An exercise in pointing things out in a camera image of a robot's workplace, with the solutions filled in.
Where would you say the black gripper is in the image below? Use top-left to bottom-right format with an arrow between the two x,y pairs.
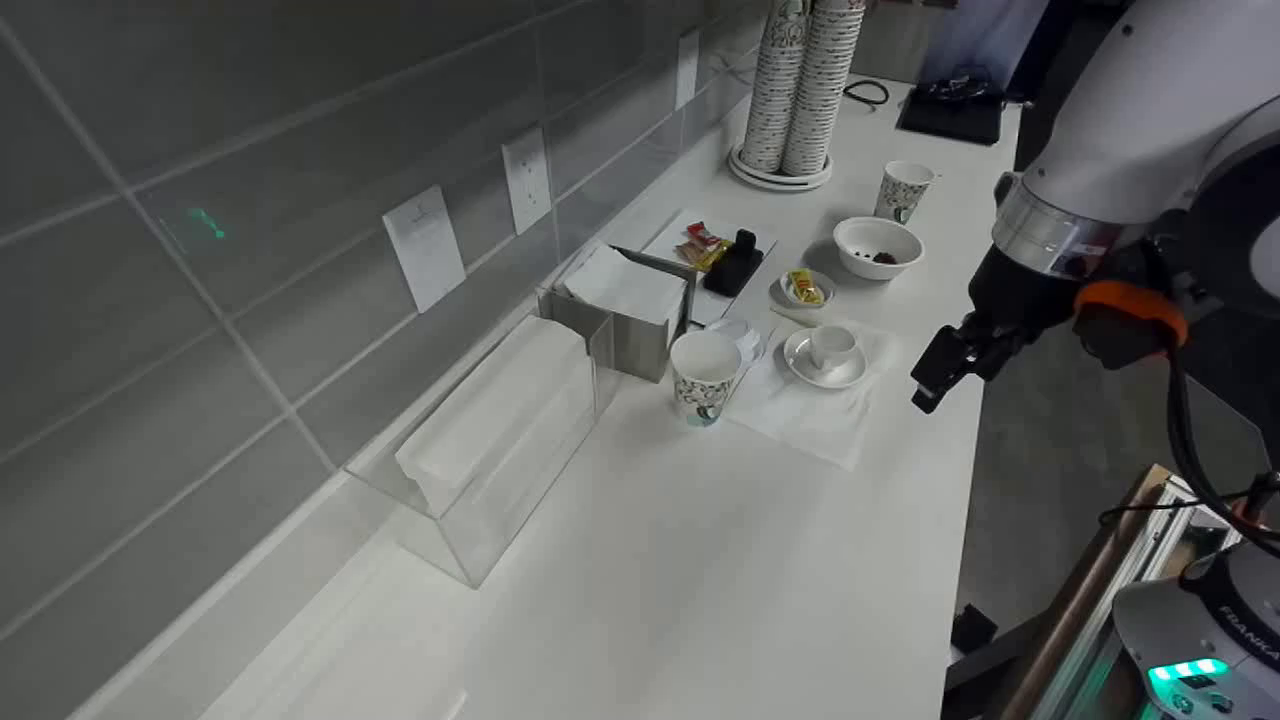
910,310 -> 1046,410

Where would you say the small white espresso cup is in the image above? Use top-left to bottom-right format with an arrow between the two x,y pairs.
808,327 -> 860,372

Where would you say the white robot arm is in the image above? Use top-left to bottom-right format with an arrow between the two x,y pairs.
910,0 -> 1280,410

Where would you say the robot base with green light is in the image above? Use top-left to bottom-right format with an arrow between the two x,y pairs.
938,460 -> 1280,720

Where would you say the patterned paper cup near bowl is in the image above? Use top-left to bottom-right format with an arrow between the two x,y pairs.
876,159 -> 930,222

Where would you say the small white saucer plate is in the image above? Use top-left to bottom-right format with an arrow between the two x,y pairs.
779,327 -> 863,392

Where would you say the round white cup stack tray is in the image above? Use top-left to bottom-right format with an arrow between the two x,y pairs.
729,153 -> 832,195

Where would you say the patterned paper cup near napkins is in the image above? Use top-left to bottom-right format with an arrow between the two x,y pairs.
666,330 -> 738,428

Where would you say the tall paper cup stack left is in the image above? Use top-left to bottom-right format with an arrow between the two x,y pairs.
738,0 -> 808,170

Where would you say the tall paper cup stack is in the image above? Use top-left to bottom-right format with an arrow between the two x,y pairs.
738,0 -> 808,170
785,0 -> 863,176

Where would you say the tall paper cup stack right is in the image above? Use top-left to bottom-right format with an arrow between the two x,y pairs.
785,0 -> 863,176

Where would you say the white bowl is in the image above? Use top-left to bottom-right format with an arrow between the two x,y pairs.
832,217 -> 923,284

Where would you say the black mat with items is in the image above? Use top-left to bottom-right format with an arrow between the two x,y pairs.
901,77 -> 1005,145

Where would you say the small dish with yellow food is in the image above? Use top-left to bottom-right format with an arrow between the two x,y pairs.
774,269 -> 828,310

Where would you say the white cloth napkin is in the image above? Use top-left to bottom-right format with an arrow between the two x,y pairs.
729,325 -> 901,467

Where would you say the grey napkin dispenser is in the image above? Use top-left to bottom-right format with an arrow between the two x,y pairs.
545,244 -> 693,378

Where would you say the clear acrylic napkin box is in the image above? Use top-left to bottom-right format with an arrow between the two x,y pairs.
347,244 -> 621,588

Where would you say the orange cable strap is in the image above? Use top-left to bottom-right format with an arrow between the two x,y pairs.
1072,274 -> 1192,353

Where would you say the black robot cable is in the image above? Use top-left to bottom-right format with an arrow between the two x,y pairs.
1100,348 -> 1280,564

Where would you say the white wall outlet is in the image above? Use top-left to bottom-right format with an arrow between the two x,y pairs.
385,187 -> 466,310

